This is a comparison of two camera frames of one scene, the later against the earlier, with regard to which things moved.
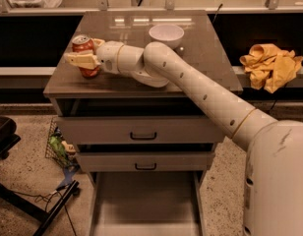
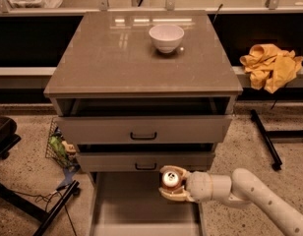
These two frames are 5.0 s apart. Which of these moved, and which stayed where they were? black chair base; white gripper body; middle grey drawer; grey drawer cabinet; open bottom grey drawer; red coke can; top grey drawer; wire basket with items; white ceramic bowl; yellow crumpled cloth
Moved: red coke can; white gripper body
Stayed: white ceramic bowl; middle grey drawer; yellow crumpled cloth; wire basket with items; black chair base; top grey drawer; open bottom grey drawer; grey drawer cabinet
